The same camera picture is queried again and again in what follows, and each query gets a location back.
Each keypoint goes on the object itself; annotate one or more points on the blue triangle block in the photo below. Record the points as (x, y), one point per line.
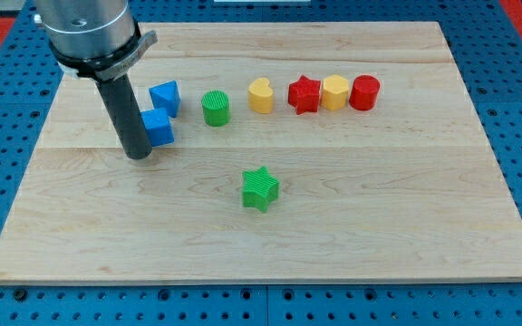
(166, 96)

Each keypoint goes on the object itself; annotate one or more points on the wooden board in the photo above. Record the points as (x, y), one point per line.
(407, 192)

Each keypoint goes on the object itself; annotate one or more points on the yellow hexagon block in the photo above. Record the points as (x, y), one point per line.
(335, 92)

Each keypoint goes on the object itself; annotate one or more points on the green star block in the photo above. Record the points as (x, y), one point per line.
(259, 189)

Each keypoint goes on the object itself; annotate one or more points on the green cylinder block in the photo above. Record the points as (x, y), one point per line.
(215, 105)

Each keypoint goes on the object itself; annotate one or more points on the red cylinder block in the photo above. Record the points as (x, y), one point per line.
(364, 92)

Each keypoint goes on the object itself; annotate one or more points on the blue cube block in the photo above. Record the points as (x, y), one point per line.
(158, 127)

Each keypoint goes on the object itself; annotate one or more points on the yellow heart block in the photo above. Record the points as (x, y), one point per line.
(260, 96)

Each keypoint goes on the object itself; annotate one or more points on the red star block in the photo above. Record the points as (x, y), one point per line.
(304, 95)

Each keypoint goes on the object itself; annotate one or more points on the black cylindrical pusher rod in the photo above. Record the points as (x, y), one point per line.
(120, 102)

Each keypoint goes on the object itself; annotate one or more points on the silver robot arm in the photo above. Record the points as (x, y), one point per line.
(101, 40)

